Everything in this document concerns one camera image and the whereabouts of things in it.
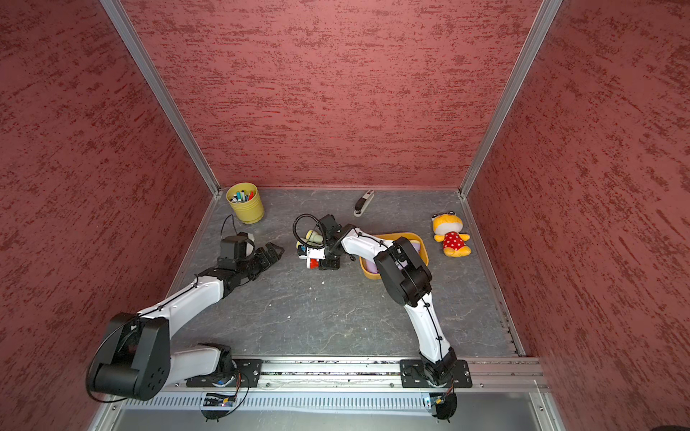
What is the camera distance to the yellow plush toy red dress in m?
0.97

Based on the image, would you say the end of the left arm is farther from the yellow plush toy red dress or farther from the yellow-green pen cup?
the yellow plush toy red dress

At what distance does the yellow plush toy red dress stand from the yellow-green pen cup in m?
0.72

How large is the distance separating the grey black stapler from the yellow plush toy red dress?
0.95ft

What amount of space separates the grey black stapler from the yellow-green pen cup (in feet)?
1.32

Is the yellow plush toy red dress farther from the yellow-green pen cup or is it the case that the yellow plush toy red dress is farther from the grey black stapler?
the yellow-green pen cup

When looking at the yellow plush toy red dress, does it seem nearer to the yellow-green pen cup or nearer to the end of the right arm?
the end of the right arm

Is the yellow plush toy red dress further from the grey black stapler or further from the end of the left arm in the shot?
the end of the left arm

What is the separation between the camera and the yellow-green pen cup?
100cm

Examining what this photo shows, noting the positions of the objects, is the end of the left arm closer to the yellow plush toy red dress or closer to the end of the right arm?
the end of the right arm

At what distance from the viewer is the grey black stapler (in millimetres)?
1126
